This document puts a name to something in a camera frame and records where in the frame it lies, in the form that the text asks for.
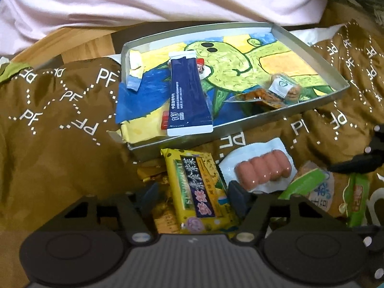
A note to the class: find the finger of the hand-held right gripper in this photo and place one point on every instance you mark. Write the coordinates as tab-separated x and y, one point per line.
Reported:
372	162
373	246

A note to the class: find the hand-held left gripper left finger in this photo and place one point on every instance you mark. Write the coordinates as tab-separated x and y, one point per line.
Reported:
150	197

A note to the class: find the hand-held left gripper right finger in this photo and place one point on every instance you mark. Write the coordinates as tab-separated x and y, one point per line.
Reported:
237	195

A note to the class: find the pink sausage pack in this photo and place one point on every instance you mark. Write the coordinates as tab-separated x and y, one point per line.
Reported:
264	169

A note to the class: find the yellow snack packet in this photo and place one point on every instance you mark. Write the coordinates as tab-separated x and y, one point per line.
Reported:
198	186

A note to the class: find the green label bread packet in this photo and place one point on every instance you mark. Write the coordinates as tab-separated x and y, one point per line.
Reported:
327	192

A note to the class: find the grey metal tray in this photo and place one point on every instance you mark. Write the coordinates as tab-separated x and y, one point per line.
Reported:
180	146

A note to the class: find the blue sachet packet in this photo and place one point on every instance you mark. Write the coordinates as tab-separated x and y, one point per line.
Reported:
187	96

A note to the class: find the white label walnut packet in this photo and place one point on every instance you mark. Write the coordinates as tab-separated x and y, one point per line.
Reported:
282	85

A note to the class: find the red label clear packet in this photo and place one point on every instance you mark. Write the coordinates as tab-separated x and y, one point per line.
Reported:
202	67

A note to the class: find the golden wrapper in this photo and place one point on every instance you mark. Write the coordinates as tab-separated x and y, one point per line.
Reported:
153	175

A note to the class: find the tan printed packet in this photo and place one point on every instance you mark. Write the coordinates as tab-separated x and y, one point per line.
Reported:
166	222

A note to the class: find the brown printed blanket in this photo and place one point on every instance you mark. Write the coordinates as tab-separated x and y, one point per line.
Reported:
60	126

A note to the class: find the pink bed sheet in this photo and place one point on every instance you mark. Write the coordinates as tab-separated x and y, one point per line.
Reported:
150	0

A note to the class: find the wooden bed frame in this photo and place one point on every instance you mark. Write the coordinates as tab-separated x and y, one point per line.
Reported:
90	45

